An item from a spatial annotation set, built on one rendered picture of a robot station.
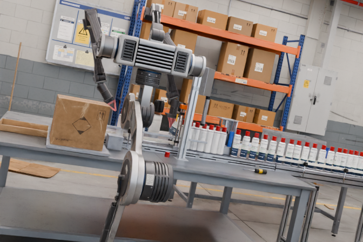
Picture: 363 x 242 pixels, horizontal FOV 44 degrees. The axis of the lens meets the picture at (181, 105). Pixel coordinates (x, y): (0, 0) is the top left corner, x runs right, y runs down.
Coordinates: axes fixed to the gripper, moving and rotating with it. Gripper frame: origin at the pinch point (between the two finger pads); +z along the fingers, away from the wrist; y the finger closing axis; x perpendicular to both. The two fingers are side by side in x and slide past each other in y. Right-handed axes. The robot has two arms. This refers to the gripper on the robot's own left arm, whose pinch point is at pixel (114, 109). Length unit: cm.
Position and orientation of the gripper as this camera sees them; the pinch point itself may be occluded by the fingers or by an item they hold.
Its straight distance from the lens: 307.9
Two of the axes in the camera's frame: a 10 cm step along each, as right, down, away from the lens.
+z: 4.7, 8.6, 2.1
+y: -2.8, -0.8, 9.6
